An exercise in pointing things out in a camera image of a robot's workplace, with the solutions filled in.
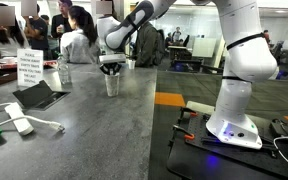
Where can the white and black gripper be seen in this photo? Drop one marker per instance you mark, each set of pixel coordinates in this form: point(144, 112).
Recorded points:
point(111, 64)

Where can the white paper cup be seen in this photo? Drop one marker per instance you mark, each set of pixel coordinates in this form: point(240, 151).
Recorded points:
point(112, 84)

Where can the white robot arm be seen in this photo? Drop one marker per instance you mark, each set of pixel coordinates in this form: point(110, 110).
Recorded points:
point(249, 60)

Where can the small white cup far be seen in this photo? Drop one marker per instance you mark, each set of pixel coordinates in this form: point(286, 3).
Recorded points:
point(131, 64)

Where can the woman in light shirt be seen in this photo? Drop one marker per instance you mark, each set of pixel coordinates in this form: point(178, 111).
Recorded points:
point(81, 45)

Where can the clear plastic water bottle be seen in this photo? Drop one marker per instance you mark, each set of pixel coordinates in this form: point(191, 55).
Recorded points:
point(63, 70)

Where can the black table outlet hatch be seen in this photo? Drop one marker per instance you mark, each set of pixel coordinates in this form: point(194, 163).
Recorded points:
point(39, 96)

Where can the white printed paper sign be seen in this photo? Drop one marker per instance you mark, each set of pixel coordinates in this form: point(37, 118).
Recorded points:
point(29, 67)

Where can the white power adapter brick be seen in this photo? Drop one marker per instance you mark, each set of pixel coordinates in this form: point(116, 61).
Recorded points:
point(21, 123)

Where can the orange handled clamp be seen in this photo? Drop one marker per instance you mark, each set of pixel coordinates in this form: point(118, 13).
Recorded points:
point(187, 135)
point(188, 111)

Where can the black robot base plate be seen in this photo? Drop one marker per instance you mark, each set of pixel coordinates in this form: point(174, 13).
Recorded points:
point(206, 158)

